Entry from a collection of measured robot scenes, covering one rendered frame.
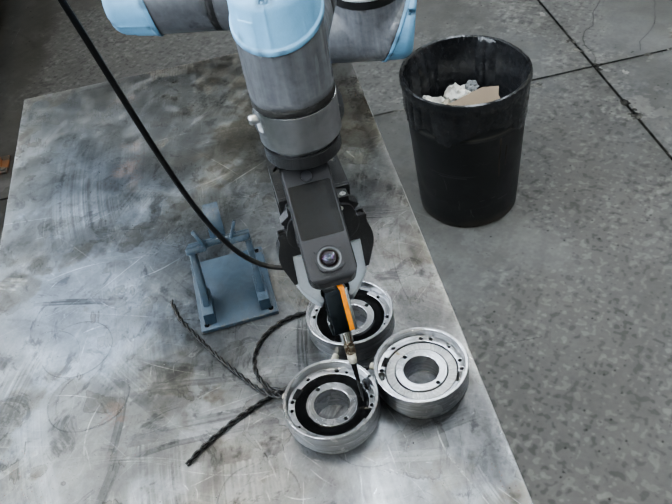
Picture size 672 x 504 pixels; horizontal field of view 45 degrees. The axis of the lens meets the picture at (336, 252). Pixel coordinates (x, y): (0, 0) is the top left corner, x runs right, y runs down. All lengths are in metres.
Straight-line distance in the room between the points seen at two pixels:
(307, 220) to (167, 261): 0.46
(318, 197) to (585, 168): 1.81
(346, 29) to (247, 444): 0.61
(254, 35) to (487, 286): 1.56
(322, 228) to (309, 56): 0.16
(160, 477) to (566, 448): 1.11
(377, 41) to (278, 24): 0.57
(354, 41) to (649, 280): 1.21
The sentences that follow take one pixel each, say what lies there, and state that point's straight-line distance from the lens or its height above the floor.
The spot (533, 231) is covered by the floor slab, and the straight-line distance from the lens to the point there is 2.29.
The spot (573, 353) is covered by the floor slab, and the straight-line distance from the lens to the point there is 2.01.
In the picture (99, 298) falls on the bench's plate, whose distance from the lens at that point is 1.15.
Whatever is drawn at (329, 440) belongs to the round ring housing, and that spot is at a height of 0.84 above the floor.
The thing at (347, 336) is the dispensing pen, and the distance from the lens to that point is 0.87.
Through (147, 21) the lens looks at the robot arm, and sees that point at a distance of 0.80.
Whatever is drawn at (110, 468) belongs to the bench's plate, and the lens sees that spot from 0.97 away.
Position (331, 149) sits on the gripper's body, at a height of 1.13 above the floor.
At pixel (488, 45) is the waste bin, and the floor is 0.41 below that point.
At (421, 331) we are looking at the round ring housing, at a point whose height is 0.84.
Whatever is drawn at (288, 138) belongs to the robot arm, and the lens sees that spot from 0.71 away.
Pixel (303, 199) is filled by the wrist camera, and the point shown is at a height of 1.09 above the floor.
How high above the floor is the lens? 1.56
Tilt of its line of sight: 44 degrees down
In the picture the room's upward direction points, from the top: 10 degrees counter-clockwise
